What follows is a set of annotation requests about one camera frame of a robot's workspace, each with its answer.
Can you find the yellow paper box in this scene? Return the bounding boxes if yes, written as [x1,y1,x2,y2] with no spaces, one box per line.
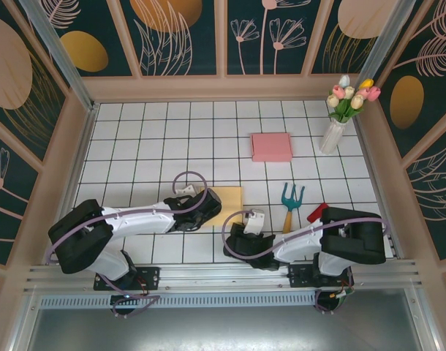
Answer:
[197,186,244,229]

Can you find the pink paper box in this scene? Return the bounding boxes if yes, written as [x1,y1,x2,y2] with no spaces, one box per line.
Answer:
[249,132,295,163]

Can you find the grey metal sheet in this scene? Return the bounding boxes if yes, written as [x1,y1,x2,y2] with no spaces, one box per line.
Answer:
[10,284,440,351]

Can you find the green circuit board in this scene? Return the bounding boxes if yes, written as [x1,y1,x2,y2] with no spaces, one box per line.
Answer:
[332,288,357,304]

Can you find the white ribbed vase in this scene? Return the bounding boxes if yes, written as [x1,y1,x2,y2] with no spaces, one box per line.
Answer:
[319,118,347,156]

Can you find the pastel tulip bouquet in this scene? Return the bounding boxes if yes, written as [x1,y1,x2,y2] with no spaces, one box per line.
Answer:
[325,74,381,124]

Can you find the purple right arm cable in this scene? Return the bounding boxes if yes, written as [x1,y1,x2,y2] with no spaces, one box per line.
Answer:
[222,210,393,315]

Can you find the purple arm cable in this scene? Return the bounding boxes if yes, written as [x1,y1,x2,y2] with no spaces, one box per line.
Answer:
[47,170,210,318]
[222,210,393,315]

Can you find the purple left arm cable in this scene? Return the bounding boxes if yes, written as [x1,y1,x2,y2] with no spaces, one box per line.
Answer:
[47,170,210,318]

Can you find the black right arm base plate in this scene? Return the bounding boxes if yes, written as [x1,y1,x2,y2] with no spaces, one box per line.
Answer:
[287,263,356,290]

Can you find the long aluminium mounting rail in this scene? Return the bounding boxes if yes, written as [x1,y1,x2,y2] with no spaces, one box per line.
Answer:
[23,257,427,297]

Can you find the slotted grey cable tray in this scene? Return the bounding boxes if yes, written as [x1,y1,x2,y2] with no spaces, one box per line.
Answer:
[36,290,319,311]

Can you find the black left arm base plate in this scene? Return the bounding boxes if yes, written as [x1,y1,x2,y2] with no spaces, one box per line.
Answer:
[93,265,162,292]

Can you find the aluminium table side rail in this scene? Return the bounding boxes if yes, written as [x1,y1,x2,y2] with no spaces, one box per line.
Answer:
[50,103,100,266]
[353,116,406,259]

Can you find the aluminium corner post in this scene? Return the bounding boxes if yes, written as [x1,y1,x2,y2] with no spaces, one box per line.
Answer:
[356,0,428,87]
[17,0,100,110]

